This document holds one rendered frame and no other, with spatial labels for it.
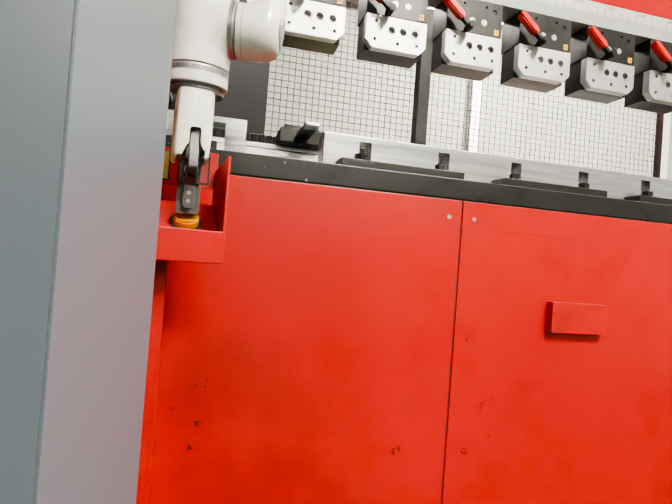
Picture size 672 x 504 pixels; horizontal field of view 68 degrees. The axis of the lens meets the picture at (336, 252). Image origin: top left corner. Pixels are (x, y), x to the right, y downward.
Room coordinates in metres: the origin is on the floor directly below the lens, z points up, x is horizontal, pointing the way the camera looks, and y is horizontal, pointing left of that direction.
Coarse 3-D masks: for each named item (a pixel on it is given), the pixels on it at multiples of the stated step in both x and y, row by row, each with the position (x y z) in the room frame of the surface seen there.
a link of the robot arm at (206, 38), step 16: (192, 0) 0.66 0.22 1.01; (208, 0) 0.66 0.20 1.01; (224, 0) 0.67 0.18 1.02; (176, 16) 0.67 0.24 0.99; (192, 16) 0.66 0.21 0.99; (208, 16) 0.66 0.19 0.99; (224, 16) 0.66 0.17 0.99; (176, 32) 0.67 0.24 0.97; (192, 32) 0.66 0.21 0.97; (208, 32) 0.66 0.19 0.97; (224, 32) 0.67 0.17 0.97; (176, 48) 0.67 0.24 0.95; (192, 48) 0.66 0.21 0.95; (208, 48) 0.67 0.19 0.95; (224, 48) 0.68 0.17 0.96; (224, 64) 0.69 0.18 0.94
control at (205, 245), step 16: (176, 160) 0.80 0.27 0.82; (176, 176) 0.81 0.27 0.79; (224, 176) 0.71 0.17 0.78; (224, 192) 0.69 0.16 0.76; (160, 208) 0.75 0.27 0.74; (208, 208) 0.79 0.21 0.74; (224, 208) 0.68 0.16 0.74; (160, 224) 0.72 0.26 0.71; (208, 224) 0.75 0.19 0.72; (224, 224) 0.68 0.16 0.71; (160, 240) 0.65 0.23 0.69; (176, 240) 0.66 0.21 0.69; (192, 240) 0.67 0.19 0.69; (208, 240) 0.68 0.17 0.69; (224, 240) 0.68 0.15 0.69; (160, 256) 0.65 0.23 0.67; (176, 256) 0.66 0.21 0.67; (192, 256) 0.67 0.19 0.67; (208, 256) 0.68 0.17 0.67
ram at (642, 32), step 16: (432, 0) 1.23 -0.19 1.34; (496, 0) 1.22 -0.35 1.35; (512, 0) 1.23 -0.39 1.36; (528, 0) 1.24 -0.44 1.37; (592, 0) 1.29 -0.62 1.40; (608, 0) 1.30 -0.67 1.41; (624, 0) 1.31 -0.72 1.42; (640, 0) 1.32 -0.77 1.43; (656, 0) 1.34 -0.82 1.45; (560, 16) 1.26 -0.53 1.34; (576, 16) 1.28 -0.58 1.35; (592, 16) 1.29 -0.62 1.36; (640, 32) 1.32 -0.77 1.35; (656, 32) 1.34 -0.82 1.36
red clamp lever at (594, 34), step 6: (588, 30) 1.25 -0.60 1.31; (594, 30) 1.24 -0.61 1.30; (594, 36) 1.25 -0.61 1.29; (600, 36) 1.25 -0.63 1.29; (594, 42) 1.26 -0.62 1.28; (600, 42) 1.25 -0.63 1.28; (606, 42) 1.25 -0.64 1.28; (600, 48) 1.26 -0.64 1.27; (606, 48) 1.26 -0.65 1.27; (606, 54) 1.27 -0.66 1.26; (612, 54) 1.25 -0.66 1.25; (606, 60) 1.28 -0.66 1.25
